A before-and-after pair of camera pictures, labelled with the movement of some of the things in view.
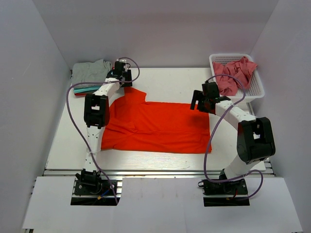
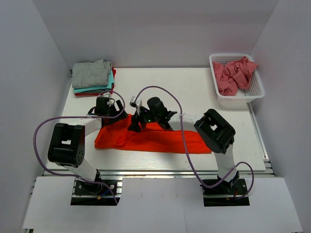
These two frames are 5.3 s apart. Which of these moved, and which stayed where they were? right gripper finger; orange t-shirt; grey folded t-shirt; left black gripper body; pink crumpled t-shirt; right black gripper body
Moved: right black gripper body; left black gripper body; orange t-shirt; right gripper finger
Stayed: grey folded t-shirt; pink crumpled t-shirt
